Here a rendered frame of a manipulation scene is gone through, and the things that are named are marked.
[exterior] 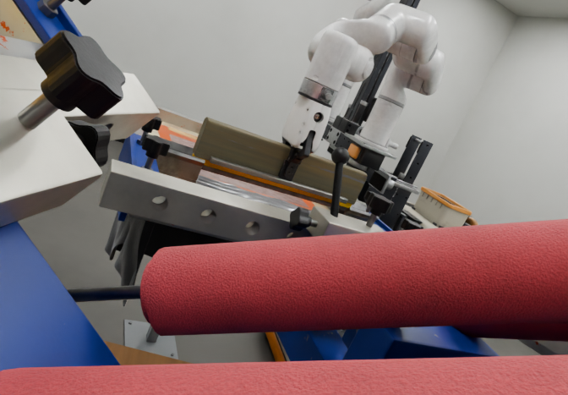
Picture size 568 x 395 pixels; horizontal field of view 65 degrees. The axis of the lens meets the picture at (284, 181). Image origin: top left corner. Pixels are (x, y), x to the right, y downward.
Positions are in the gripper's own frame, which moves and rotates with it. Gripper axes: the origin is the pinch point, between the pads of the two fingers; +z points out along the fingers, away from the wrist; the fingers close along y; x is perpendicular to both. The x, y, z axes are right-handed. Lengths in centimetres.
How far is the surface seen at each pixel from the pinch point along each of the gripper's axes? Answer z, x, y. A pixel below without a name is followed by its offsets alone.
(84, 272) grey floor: 107, 18, 119
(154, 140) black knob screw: -0.3, 28.7, -13.2
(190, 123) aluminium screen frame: 9, 10, 56
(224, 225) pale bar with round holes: 4.7, 18.0, -27.3
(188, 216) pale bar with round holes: 4.6, 23.4, -27.3
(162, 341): 106, -16, 75
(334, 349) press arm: 13.7, 0.5, -39.1
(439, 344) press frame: 1, 2, -54
